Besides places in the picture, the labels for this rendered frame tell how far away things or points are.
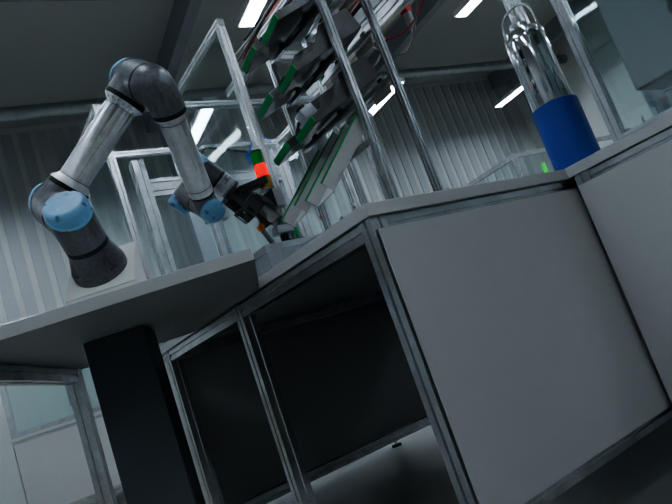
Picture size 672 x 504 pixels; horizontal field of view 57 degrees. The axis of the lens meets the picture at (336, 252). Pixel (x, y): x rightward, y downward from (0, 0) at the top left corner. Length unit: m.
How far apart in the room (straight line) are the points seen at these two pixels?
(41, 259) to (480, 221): 9.05
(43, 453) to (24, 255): 4.19
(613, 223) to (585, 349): 0.36
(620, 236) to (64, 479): 5.80
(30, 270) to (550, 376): 9.16
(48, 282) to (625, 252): 9.04
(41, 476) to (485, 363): 5.72
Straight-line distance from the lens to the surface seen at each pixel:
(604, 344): 1.74
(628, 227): 1.80
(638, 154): 1.79
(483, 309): 1.45
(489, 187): 1.60
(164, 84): 1.78
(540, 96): 2.23
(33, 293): 10.07
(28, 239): 10.30
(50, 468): 6.76
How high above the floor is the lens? 0.56
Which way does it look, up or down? 10 degrees up
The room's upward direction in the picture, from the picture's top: 20 degrees counter-clockwise
